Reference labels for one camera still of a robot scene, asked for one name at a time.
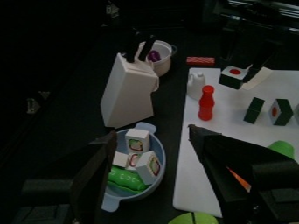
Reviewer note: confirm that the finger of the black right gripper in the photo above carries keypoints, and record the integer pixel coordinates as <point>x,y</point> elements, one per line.
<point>255,71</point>

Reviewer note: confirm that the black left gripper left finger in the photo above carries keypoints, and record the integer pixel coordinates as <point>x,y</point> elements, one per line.
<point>91,175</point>

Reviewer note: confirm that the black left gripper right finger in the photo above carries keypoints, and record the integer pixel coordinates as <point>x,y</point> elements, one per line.
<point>226,163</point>

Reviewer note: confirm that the sushi roll with red centre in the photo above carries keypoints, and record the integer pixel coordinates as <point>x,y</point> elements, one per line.
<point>280,112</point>
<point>232,77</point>

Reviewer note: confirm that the small white sushi roll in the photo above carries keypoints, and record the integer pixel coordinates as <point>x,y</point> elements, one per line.
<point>133,160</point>
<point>119,159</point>

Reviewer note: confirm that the dark green sushi roll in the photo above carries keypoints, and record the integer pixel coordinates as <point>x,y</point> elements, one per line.
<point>254,110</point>

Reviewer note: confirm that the light blue toy pot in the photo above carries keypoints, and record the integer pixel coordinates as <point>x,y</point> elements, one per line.
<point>157,175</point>

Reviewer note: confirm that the white toy pot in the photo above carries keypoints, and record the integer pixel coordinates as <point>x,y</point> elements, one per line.
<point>163,58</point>

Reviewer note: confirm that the white toy rice block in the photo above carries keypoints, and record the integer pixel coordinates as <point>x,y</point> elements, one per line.
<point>259,77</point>

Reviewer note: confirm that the orange toy carrot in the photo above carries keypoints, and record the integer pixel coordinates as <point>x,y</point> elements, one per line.
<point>239,179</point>

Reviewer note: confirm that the green toy cucumber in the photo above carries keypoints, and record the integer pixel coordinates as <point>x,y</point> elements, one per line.
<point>125,178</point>

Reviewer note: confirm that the white cutting board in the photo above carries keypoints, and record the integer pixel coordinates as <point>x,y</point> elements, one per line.
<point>193,145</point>

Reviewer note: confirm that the red checkered block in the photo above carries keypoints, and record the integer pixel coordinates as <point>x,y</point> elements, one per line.
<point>200,61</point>

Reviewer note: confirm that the green toy vegetable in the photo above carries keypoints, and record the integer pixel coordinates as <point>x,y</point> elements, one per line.
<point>283,148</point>

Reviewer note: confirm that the white toy milk jug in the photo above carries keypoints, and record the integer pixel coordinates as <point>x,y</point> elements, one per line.
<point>195,86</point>

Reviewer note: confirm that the red toy bottle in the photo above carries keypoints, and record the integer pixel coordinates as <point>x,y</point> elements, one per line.
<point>205,105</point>

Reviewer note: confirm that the light green round toy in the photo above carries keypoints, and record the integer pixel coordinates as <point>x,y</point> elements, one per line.
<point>193,218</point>

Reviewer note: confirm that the purple toy food piece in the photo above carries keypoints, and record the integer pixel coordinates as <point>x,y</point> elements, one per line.
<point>153,56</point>

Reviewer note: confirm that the white toy milk carton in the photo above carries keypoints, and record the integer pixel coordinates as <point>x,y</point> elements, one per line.
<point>128,93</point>

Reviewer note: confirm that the metal frame with gear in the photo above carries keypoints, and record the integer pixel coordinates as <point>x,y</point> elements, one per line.
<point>260,13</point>

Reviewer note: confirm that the small grey bracket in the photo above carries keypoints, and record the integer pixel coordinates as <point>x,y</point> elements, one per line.
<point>112,10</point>
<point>32,105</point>

